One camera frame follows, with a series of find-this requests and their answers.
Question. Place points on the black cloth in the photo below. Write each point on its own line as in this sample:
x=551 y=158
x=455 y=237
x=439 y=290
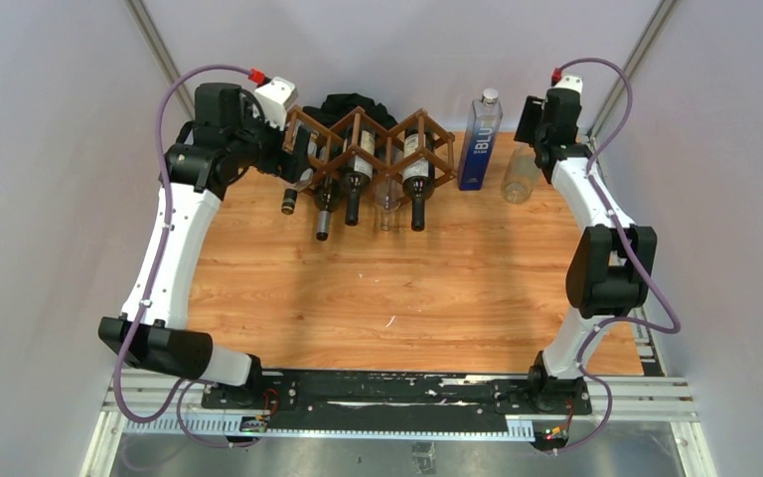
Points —
x=336 y=106

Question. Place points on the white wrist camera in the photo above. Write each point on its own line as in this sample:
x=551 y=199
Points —
x=560 y=79
x=273 y=98

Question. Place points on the brown wooden wine rack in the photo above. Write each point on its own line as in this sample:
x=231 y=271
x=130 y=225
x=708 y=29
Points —
x=357 y=135

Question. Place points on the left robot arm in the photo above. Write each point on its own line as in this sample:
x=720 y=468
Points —
x=233 y=130

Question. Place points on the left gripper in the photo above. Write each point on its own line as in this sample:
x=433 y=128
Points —
x=277 y=163

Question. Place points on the small clear liquor bottle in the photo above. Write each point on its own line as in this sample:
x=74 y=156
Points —
x=290 y=195

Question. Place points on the blue square water bottle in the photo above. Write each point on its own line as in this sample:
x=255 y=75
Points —
x=484 y=123

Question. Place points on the dark wine bottle right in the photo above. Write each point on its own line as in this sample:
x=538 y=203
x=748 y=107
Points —
x=418 y=178

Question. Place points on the clear bottle in rack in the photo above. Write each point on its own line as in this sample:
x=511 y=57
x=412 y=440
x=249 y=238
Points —
x=387 y=195

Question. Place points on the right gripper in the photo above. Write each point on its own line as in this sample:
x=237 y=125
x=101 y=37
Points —
x=530 y=120

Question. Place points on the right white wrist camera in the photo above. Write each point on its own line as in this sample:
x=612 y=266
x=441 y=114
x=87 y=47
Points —
x=560 y=79

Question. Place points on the dark wine bottle middle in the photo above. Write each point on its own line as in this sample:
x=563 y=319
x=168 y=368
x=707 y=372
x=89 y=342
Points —
x=356 y=176

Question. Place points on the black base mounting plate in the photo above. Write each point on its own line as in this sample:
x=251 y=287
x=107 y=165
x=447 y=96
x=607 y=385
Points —
x=403 y=402

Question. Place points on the dark wine bottle silver cap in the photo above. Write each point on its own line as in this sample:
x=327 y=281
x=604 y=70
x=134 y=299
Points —
x=327 y=198

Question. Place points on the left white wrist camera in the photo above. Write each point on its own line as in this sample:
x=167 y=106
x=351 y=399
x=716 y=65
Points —
x=273 y=98

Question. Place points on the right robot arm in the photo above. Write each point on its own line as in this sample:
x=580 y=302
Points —
x=601 y=282

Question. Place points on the clear wine bottle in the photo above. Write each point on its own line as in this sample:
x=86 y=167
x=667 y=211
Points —
x=521 y=176

